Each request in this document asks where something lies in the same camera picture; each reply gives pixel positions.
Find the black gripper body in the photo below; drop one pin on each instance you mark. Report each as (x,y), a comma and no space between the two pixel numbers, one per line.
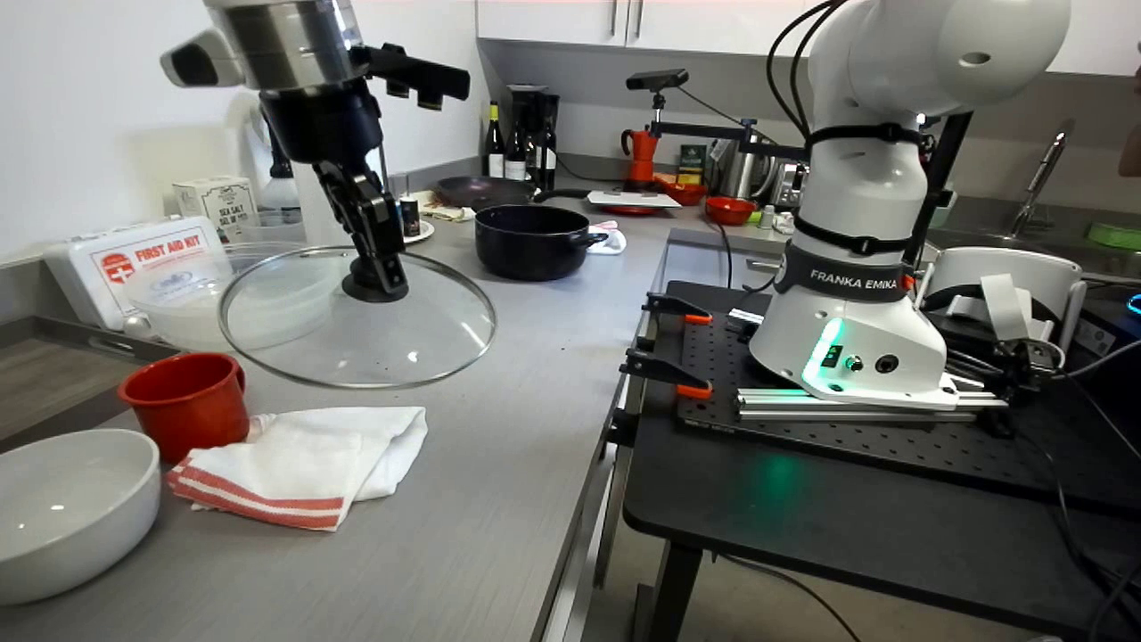
(321,127)

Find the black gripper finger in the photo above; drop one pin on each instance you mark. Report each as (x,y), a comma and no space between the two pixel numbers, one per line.
(360,236)
(393,228)

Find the glass lid with black knob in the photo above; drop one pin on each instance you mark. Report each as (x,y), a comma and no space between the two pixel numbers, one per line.
(307,335)

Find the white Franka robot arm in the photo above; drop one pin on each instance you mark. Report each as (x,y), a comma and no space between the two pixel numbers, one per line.
(869,180)

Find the black cooking pot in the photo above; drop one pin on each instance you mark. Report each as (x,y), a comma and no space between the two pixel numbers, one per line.
(529,243)

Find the small white plate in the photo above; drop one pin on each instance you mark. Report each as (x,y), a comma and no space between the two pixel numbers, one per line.
(423,236)

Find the white paper towel roll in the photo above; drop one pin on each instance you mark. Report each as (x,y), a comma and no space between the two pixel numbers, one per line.
(303,207)

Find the dark round pan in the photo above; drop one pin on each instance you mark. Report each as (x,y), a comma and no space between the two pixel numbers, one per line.
(467,190)

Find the spray bottle with black trigger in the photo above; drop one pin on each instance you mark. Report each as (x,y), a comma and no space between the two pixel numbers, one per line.
(279,207)

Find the dark glass bottle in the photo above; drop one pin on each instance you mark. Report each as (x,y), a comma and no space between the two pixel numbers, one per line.
(493,149)

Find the white patterned box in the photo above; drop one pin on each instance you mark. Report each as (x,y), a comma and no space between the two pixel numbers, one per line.
(215,202)

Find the black coffee machine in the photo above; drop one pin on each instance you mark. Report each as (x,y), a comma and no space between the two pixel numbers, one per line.
(535,136)

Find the clear round plastic container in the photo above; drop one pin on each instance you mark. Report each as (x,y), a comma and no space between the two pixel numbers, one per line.
(178,310)

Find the white first aid kit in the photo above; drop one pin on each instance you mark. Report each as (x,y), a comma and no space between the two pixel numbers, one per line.
(131,269)

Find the white flat dish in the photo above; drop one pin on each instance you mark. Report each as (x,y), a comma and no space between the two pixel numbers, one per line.
(629,202)

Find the red cup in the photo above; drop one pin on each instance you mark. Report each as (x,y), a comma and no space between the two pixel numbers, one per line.
(183,405)

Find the red pitcher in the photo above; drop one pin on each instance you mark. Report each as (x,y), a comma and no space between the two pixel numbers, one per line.
(642,158)

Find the red bowl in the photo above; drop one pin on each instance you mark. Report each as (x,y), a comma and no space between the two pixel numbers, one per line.
(687,190)
(727,211)

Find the black clamp with orange tip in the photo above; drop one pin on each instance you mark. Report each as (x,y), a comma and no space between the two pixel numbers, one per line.
(680,310)
(664,380)

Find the green box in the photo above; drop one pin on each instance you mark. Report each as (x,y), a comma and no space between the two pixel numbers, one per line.
(689,163)

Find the steel kettle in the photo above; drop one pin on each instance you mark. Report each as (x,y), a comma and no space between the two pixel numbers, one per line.
(745,174)

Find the white bowl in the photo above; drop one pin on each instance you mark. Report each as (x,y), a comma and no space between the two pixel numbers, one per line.
(72,513)

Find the black perforated robot table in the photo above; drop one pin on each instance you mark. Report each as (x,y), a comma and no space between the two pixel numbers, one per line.
(858,501)

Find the white VR headset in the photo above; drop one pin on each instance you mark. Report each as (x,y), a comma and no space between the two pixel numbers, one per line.
(1010,279)

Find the steel faucet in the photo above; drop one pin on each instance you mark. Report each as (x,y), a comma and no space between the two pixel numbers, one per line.
(1040,174)

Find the green sponge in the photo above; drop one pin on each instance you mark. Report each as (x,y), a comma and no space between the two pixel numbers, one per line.
(1112,236)

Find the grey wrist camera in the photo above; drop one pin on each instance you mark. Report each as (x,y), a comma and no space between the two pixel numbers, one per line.
(202,60)

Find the black stereo camera bar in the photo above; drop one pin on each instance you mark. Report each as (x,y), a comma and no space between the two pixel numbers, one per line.
(656,80)

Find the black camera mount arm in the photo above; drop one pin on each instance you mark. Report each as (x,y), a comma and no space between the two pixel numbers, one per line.
(714,127)

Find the white wall cabinet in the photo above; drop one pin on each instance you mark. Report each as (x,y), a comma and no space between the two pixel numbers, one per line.
(701,22)

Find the aluminium rail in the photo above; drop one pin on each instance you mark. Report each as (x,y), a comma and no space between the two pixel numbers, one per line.
(858,402)

